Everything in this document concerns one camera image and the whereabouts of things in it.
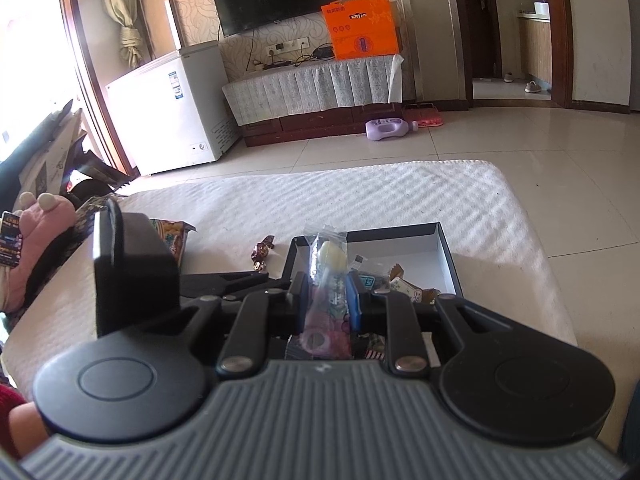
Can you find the purple detergent bottle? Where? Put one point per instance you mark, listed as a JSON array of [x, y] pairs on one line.
[[390, 129]]

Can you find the grey refrigerator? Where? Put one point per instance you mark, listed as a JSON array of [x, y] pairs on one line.
[[633, 35]]

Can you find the clear packet with dark label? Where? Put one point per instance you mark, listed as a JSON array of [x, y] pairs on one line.
[[364, 272]]

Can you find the dark box with white inside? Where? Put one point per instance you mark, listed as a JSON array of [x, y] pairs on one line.
[[400, 245]]

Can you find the white wall socket strip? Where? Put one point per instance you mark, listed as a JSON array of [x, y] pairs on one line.
[[287, 45]]

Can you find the clear pink candy packet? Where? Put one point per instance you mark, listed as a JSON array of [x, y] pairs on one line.
[[327, 280]]

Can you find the beige slipper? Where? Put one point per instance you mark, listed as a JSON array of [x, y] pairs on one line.
[[533, 87]]

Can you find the brown wrapped candy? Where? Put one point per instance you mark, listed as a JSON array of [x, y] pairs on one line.
[[262, 252]]

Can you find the wooden back room cabinet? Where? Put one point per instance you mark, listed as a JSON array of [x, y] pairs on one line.
[[535, 50]]

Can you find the black router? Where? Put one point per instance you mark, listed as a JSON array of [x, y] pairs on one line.
[[324, 52]]

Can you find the beige tied curtain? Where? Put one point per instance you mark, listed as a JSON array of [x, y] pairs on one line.
[[122, 10]]

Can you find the pink plush toy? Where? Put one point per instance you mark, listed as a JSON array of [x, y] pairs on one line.
[[40, 240]]

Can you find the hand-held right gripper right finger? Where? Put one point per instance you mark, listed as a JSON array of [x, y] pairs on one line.
[[353, 305]]

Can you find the white textured mattress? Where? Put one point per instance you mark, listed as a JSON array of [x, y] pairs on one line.
[[350, 195]]

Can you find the orange cardboard box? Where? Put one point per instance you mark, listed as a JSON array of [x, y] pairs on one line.
[[361, 27]]

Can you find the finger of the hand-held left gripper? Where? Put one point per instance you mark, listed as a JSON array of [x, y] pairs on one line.
[[235, 284]]

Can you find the cabinet with white cloth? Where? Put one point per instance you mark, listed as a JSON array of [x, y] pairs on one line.
[[310, 95]]

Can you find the white chest freezer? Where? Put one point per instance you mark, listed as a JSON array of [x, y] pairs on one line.
[[170, 110]]

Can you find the dark printed card pack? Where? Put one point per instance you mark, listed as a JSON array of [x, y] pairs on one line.
[[10, 239]]

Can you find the dark wooden door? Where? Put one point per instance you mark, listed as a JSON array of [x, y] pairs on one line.
[[484, 15]]

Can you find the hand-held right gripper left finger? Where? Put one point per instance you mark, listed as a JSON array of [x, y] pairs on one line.
[[303, 305]]

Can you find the red flat tray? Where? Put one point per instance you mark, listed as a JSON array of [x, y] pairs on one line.
[[425, 116]]

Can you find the colourful snack bag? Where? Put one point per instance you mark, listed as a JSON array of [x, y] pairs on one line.
[[172, 240]]

